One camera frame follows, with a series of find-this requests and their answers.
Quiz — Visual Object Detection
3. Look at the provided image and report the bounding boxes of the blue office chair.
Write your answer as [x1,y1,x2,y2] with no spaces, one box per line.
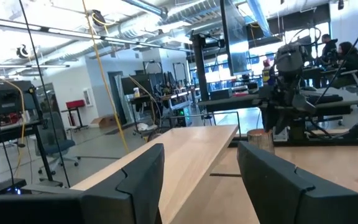
[37,111,80,183]

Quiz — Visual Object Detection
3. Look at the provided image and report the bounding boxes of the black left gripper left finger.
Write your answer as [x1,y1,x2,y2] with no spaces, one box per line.
[80,142,165,224]

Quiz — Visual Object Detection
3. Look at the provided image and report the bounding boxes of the black monitor on desk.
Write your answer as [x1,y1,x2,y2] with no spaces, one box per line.
[0,80,35,118]

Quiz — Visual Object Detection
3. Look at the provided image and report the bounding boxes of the black workshop desk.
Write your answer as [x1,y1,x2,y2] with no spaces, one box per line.
[0,119,54,184]

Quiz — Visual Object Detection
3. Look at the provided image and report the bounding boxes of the background workstation desk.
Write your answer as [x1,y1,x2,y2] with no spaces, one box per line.
[129,86,198,128]

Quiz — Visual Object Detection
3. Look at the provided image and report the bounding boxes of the black box with blue light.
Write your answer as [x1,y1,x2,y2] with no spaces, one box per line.
[0,178,27,196]

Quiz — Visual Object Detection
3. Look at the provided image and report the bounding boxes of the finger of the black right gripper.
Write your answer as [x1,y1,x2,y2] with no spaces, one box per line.
[264,107,277,133]
[277,108,291,135]

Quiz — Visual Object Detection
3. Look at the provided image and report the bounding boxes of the red tool cart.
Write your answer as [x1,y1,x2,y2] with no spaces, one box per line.
[61,99,89,131]

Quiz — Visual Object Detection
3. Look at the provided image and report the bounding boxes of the cardboard box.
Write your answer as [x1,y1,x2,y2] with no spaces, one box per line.
[91,114,117,129]

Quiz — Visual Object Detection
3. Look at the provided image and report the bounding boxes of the candle jar with grey wax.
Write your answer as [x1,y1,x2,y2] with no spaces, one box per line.
[246,128,275,155]

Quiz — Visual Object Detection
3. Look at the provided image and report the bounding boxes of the person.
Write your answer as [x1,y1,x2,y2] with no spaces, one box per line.
[331,41,358,90]
[320,33,339,65]

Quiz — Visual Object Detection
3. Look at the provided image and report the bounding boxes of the large monitor on black stand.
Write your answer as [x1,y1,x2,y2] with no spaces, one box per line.
[191,0,250,103]

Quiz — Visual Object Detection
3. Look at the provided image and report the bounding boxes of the long ceiling light bar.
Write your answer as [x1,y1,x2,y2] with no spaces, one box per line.
[0,15,195,53]

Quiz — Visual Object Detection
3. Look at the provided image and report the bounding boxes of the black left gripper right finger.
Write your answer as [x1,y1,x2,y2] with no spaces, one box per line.
[237,141,358,224]

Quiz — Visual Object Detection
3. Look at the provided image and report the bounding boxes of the WD-40 spray can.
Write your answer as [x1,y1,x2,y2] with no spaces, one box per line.
[262,58,272,84]

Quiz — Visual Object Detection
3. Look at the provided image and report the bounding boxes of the yellow hanging power cable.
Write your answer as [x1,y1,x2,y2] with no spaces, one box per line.
[81,0,130,154]

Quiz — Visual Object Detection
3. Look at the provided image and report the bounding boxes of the black metal rig frame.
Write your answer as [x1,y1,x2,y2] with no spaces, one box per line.
[228,108,358,147]

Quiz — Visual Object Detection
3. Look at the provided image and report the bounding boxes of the wooden shelf riser black legs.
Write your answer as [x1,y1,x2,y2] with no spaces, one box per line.
[70,124,242,224]

